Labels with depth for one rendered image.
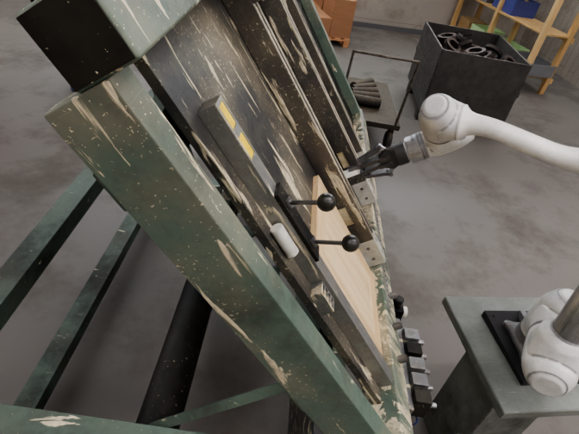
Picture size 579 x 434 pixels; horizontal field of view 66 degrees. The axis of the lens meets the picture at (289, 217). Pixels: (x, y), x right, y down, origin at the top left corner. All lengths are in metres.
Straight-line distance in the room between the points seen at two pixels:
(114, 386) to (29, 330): 0.57
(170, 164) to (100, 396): 1.86
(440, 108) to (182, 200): 0.85
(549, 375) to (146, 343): 1.81
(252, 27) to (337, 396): 0.94
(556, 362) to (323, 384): 0.87
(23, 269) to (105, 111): 1.28
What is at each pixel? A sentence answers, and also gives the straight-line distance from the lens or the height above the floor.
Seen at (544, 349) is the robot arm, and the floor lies 1.01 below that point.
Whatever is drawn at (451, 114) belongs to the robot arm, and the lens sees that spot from 1.30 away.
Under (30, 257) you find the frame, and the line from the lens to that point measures 1.85.
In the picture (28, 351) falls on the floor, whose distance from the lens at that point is 2.59.
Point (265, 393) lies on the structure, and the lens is 1.18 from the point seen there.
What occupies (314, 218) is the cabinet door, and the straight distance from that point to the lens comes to 1.22.
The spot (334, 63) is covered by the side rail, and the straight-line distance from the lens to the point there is 2.75.
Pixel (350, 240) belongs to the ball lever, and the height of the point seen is 1.44.
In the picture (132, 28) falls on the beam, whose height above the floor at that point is 1.85.
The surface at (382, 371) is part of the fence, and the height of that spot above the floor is 0.96.
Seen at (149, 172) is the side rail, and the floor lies 1.68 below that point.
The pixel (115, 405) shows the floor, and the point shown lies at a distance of 2.33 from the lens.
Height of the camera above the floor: 2.02
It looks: 38 degrees down
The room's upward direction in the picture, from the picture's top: 11 degrees clockwise
